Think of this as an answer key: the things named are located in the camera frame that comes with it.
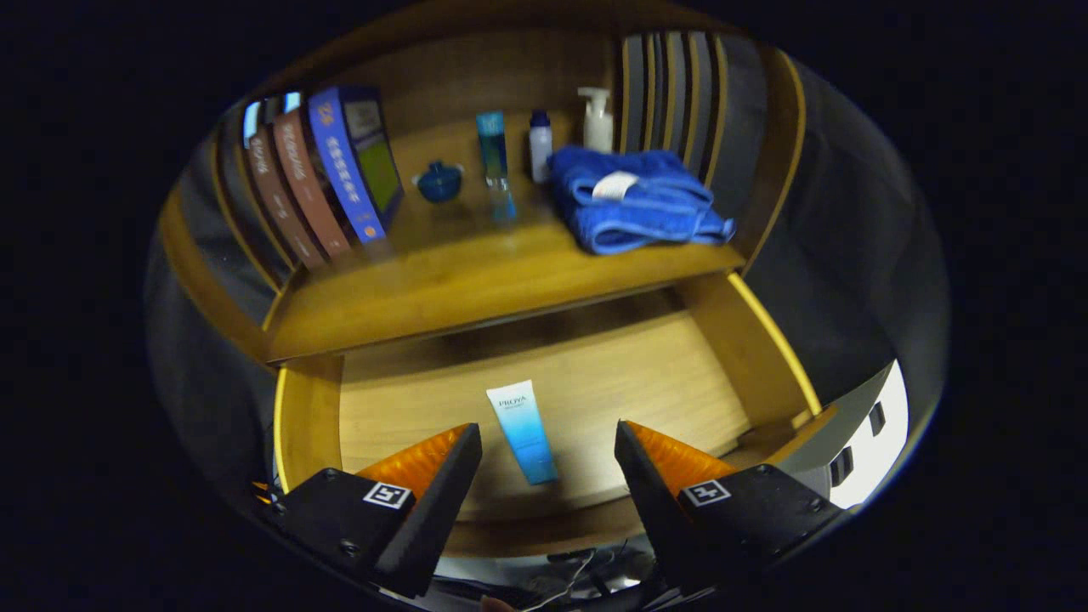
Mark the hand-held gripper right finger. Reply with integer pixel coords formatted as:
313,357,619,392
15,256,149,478
615,420,847,596

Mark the teal glass bottle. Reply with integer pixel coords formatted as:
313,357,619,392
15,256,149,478
476,110,518,224

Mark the dark blue lidded bowl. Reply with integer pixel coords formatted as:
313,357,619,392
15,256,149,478
414,160,465,204

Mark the blue book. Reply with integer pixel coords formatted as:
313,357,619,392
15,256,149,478
308,85,405,246

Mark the blue white cosmetic tube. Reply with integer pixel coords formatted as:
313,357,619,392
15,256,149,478
486,380,559,486

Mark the wooden drawer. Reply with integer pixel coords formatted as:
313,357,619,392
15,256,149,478
272,272,838,558

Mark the wooden countertop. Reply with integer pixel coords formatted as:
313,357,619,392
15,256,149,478
263,119,745,362

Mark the brown book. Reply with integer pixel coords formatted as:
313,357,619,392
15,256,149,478
272,109,354,260
245,127,328,271

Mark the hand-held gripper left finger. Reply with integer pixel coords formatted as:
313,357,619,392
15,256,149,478
255,422,484,598

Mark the black backdrop cloth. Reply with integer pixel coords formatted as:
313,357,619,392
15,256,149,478
144,34,949,477

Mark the white pump bottle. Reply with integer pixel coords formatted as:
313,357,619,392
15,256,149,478
578,87,615,154

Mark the folded blue towel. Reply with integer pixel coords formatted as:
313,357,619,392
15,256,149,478
547,144,737,256

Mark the small white bottle blue cap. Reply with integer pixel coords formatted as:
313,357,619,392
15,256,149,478
529,109,554,184

